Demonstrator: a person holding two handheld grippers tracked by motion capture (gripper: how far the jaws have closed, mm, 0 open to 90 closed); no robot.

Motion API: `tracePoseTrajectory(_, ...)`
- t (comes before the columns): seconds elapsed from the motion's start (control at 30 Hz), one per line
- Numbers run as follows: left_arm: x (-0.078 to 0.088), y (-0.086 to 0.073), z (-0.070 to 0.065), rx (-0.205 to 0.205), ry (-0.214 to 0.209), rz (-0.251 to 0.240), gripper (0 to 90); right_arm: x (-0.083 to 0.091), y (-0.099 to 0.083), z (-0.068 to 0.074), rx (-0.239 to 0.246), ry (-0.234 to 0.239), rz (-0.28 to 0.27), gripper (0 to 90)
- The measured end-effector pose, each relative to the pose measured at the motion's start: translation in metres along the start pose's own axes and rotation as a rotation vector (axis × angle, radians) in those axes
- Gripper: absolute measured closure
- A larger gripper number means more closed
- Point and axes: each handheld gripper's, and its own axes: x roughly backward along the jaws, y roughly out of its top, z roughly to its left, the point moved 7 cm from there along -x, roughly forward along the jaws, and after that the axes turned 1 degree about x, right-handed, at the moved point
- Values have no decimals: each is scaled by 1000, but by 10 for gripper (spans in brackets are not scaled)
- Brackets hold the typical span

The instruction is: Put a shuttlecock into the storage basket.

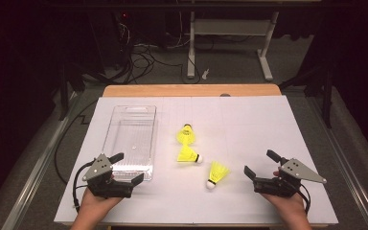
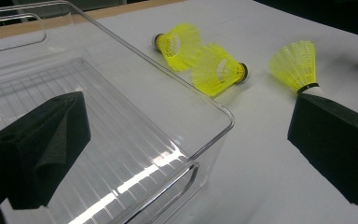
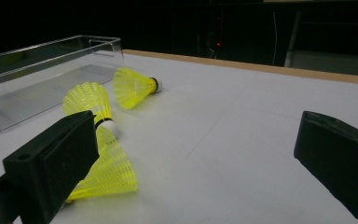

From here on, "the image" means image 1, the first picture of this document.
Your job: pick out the black stand leg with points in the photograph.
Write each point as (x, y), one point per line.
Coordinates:
(327, 96)
(64, 89)

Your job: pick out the small white floor object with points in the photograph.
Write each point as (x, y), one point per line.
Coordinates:
(205, 74)

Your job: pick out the person's right hand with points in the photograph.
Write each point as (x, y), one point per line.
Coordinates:
(289, 207)

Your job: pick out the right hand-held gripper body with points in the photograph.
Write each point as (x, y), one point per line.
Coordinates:
(278, 187)

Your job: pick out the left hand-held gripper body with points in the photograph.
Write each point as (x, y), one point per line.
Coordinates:
(108, 188)

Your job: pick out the metal floor rail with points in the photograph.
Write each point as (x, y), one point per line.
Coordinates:
(38, 166)
(345, 166)

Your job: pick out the grey round table cap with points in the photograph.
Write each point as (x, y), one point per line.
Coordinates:
(225, 95)

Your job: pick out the white metal desk frame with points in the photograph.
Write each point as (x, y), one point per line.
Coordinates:
(230, 27)

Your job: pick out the yellow shuttlecock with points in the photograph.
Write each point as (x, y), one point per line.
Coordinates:
(188, 155)
(186, 134)
(217, 174)

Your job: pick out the wooden table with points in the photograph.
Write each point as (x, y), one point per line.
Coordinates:
(172, 90)

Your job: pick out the dark computer tower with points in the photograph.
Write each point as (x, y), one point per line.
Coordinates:
(111, 38)

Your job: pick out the person's left hand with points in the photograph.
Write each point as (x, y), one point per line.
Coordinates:
(96, 206)

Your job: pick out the clear plastic container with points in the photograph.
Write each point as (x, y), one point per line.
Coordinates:
(131, 134)

